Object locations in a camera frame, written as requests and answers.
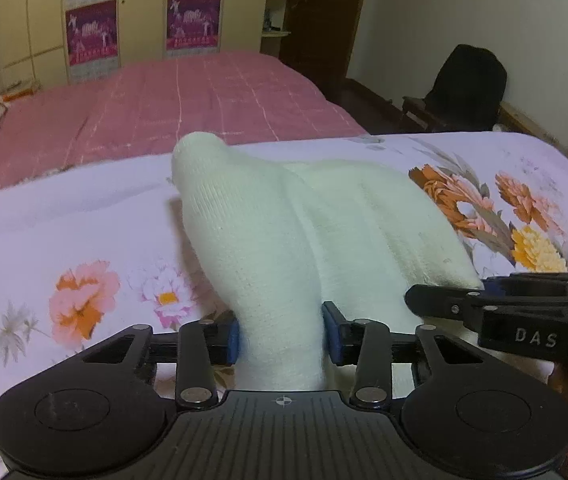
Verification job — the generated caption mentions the wooden chair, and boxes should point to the wooden chair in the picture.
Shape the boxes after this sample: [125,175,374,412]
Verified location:
[401,95,544,136]

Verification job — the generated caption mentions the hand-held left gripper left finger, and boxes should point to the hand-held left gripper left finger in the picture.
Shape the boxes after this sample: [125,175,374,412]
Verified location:
[81,316,241,408]

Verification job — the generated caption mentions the white knit garment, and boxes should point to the white knit garment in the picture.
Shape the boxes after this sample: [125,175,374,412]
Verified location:
[171,131,485,392]

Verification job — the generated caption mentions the cream corner shelf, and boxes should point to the cream corner shelf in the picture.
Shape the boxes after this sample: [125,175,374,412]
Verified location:
[261,0,297,59]

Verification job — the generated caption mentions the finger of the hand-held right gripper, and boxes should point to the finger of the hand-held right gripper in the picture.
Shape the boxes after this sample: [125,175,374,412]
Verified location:
[482,272,568,300]
[405,283,568,322]

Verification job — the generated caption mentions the floral printed blanket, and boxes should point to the floral printed blanket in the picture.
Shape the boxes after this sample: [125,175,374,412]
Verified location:
[0,131,568,480]

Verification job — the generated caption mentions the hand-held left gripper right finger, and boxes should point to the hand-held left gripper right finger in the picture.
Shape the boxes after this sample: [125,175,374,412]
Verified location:
[322,301,484,407]

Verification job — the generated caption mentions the pink checked bedspread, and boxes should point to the pink checked bedspread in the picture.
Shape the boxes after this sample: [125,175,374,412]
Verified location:
[0,51,371,202]

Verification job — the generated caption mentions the black backpack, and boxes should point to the black backpack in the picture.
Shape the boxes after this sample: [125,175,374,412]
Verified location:
[424,44,508,133]

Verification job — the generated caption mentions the purple wall poster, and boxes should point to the purple wall poster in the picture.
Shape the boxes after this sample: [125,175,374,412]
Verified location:
[65,0,119,69]
[166,0,223,52]

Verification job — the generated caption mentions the cream wardrobe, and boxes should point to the cream wardrobe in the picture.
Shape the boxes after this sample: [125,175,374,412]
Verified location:
[0,0,271,87]

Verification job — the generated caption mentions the dark brown door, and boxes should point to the dark brown door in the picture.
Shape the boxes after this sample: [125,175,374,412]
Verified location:
[281,0,371,83]

